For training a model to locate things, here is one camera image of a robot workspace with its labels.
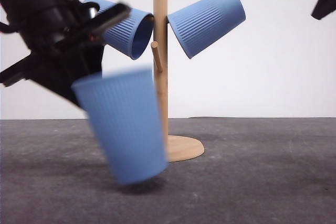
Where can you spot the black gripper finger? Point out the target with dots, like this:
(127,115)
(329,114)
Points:
(323,8)

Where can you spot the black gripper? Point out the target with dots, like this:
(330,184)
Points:
(65,48)

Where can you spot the blue ribbed cup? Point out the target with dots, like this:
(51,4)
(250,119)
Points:
(132,34)
(198,26)
(125,112)

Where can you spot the blue ribbed cup front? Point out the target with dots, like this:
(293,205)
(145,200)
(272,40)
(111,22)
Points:
(125,112)

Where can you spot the wooden mug tree stand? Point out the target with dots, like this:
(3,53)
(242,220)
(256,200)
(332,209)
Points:
(178,147)

